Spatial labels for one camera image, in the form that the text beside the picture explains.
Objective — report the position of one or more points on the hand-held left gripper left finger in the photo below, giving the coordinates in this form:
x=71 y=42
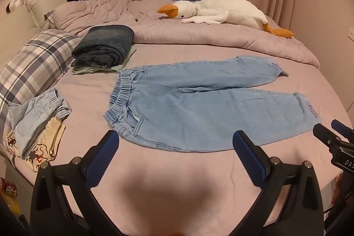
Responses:
x=102 y=160

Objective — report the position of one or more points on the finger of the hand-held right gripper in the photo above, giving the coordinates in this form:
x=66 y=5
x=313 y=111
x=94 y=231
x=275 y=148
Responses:
x=323 y=134
x=343 y=128

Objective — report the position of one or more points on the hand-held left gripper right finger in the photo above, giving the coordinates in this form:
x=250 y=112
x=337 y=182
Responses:
x=249 y=160

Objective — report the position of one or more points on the light blue denim pants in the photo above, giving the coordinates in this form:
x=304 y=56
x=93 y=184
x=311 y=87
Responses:
x=193 y=114

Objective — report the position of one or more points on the person's right hand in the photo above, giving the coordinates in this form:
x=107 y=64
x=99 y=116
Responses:
x=336 y=189

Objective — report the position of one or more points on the folded cartoon print garment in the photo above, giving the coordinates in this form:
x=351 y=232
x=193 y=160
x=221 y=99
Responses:
x=47 y=147

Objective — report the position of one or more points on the bed with pink sheet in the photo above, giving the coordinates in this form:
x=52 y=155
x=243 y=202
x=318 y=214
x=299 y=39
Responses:
x=83 y=92

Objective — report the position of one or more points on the folded light denim shorts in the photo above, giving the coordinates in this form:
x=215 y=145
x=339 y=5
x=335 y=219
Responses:
x=33 y=120

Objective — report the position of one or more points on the folded light green garment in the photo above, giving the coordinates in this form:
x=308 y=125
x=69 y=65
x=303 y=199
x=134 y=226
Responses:
x=91 y=71

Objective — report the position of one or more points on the colourful snack packet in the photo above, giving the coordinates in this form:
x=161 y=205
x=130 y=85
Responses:
x=7 y=194

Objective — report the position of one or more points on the folded dark blue jeans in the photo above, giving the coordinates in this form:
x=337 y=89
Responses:
x=105 y=42

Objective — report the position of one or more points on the plaid pillow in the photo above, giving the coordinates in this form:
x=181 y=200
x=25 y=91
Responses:
x=36 y=59

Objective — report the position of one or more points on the pink quilt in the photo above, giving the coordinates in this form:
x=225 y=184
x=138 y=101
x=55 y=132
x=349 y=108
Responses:
x=193 y=35

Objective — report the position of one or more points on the white goose plush toy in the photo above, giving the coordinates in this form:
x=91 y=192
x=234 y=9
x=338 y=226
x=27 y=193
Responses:
x=221 y=9

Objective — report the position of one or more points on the beige cushion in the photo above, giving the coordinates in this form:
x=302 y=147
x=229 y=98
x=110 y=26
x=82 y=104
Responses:
x=44 y=6

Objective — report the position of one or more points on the white spotted dog plush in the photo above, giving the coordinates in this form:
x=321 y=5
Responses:
x=16 y=1

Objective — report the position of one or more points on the white wall socket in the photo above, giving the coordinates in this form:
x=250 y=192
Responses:
x=351 y=34

